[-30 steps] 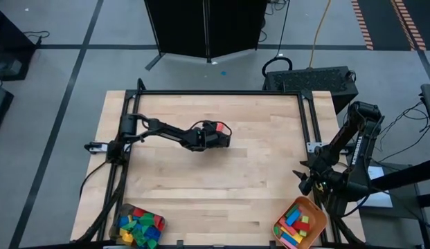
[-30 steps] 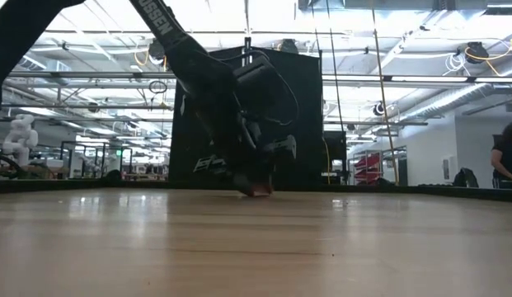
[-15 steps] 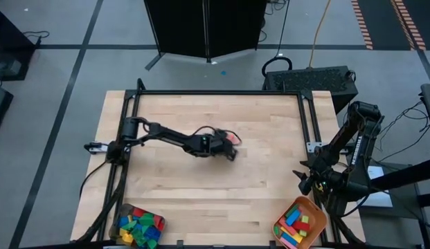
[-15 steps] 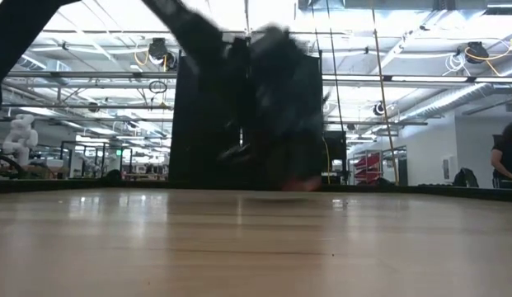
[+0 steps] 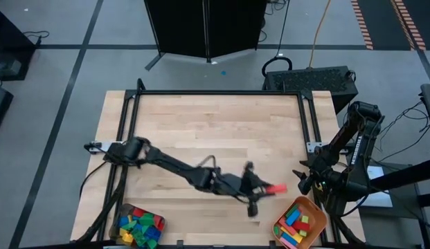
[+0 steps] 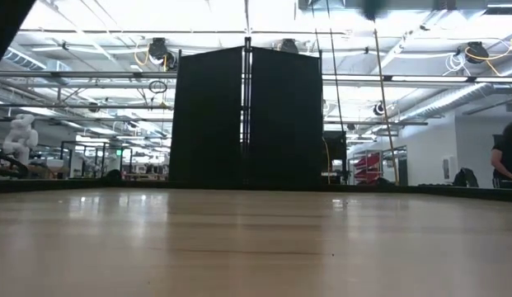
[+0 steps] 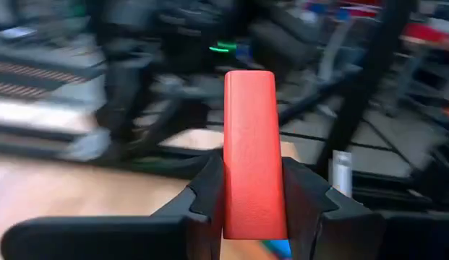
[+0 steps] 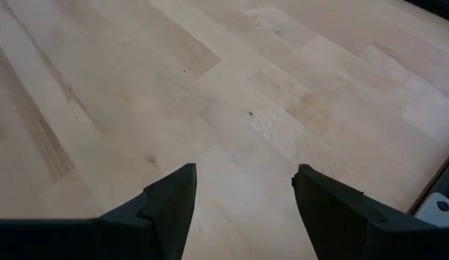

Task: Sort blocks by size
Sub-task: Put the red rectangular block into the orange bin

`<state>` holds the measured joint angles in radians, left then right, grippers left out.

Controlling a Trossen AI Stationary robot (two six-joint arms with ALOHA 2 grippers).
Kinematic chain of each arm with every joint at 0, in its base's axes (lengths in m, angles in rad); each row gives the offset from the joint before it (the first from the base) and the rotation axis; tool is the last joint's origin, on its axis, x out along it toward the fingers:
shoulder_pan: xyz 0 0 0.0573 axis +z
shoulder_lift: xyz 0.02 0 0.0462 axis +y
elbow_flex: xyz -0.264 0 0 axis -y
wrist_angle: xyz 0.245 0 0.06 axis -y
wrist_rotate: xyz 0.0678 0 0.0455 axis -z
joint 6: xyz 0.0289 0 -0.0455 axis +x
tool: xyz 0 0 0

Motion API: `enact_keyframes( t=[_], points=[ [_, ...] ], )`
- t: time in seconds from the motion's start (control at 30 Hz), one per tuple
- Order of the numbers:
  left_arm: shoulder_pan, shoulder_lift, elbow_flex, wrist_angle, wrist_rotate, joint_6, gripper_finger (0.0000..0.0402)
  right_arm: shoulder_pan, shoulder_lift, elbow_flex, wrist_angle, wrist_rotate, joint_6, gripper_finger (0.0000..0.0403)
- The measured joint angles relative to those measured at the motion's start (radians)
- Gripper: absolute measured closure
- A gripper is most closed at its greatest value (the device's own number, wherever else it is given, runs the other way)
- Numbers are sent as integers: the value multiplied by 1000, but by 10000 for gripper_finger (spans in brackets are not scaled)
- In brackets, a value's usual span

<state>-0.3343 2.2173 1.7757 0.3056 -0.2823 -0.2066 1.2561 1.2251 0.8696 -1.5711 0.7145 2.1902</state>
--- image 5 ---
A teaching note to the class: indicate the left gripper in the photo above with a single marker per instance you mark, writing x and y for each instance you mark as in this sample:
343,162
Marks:
239,186

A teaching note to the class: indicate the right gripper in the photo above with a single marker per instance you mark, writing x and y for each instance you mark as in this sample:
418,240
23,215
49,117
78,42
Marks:
323,167

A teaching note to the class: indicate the red long block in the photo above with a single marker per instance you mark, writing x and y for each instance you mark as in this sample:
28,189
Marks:
278,189
286,225
302,226

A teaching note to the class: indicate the light green long block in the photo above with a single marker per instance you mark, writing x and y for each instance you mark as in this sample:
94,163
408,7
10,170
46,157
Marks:
304,219

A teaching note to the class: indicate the yellow long block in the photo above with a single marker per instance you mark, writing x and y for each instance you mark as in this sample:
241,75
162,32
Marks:
295,236

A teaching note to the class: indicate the pink block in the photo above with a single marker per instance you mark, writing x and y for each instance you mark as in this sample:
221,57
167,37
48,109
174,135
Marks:
286,243

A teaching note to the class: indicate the dark green studded brick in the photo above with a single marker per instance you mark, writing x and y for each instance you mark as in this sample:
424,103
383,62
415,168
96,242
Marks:
146,219

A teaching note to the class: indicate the red arch block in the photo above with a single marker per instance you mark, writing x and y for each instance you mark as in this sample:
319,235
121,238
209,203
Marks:
138,212

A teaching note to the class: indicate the small blue block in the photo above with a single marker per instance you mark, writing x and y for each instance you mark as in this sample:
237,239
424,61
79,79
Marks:
135,227

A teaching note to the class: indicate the dark blue block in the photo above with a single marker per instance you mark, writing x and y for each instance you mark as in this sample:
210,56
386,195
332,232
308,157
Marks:
123,221

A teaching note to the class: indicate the yellow studded brick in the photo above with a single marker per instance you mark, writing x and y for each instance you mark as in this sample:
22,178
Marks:
127,238

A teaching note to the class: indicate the yellow wedge block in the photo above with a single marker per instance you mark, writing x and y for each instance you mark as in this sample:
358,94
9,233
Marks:
123,231

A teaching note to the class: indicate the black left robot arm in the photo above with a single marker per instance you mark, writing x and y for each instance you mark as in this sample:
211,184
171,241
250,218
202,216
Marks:
173,166

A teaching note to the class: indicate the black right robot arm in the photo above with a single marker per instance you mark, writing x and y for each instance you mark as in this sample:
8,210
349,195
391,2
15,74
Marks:
356,148

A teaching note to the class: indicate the orange tray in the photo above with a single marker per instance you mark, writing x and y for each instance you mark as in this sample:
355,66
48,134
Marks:
318,214

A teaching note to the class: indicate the white paper sheet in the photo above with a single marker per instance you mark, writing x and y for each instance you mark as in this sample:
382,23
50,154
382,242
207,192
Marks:
377,200

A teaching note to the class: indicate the black computer case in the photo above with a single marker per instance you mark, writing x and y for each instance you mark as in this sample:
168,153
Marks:
310,84

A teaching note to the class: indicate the black rig beam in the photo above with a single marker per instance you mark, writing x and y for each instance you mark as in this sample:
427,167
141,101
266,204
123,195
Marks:
398,176

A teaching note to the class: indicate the grey cart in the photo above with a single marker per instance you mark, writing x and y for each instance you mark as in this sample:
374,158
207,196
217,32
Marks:
391,224

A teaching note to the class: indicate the small yellow block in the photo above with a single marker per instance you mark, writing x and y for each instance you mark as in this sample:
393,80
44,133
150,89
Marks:
129,218

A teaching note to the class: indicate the clear plastic bin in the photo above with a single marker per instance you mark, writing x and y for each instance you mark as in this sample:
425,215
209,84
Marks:
117,211

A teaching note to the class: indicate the black folding screen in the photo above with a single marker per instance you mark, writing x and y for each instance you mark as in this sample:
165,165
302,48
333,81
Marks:
201,27

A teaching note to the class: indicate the black box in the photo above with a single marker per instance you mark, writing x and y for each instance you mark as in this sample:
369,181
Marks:
0,110

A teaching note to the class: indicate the black cabinet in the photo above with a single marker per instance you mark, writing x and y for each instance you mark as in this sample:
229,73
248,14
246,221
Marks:
10,52

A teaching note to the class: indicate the black table frame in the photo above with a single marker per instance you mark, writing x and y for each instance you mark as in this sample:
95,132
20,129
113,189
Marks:
218,92

